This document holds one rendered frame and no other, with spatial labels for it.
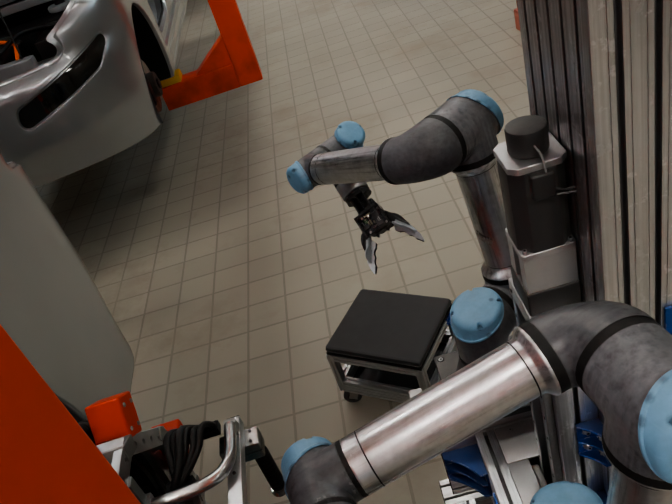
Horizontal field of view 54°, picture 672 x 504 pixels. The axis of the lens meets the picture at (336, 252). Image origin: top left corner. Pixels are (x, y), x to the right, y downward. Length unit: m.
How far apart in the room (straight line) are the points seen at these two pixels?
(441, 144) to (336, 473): 0.68
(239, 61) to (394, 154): 3.42
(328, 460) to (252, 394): 2.17
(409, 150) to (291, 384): 1.83
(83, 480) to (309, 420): 2.24
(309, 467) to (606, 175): 0.52
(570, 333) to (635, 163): 0.24
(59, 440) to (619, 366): 0.55
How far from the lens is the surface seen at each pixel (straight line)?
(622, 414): 0.78
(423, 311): 2.54
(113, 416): 1.45
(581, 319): 0.83
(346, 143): 1.61
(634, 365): 0.77
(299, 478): 0.84
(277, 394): 2.93
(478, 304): 1.47
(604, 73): 0.84
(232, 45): 4.62
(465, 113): 1.32
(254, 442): 1.49
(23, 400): 0.52
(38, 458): 0.52
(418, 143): 1.27
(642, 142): 0.91
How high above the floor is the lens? 2.03
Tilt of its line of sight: 35 degrees down
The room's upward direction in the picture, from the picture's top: 19 degrees counter-clockwise
